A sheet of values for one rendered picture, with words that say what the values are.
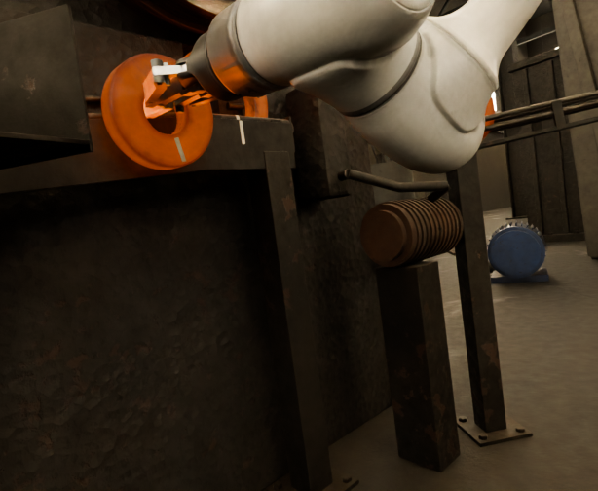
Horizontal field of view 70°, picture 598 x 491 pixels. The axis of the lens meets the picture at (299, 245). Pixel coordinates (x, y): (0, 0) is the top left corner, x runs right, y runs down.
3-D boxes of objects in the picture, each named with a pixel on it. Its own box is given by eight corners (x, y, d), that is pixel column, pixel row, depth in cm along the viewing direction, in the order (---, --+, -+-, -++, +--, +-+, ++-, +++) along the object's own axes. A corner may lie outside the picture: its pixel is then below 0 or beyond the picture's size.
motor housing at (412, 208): (383, 462, 90) (351, 207, 87) (437, 419, 104) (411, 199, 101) (440, 484, 80) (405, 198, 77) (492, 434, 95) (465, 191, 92)
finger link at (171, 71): (214, 78, 48) (170, 72, 44) (190, 91, 51) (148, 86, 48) (211, 56, 47) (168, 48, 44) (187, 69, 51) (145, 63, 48)
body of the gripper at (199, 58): (209, 90, 43) (168, 111, 50) (275, 96, 49) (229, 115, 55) (200, 12, 42) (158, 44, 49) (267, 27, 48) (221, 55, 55)
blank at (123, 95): (80, 63, 54) (90, 55, 52) (182, 56, 64) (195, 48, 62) (125, 183, 58) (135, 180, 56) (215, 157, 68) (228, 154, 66)
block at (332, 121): (295, 203, 95) (280, 94, 94) (320, 201, 100) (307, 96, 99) (330, 197, 87) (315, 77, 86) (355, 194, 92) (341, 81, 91)
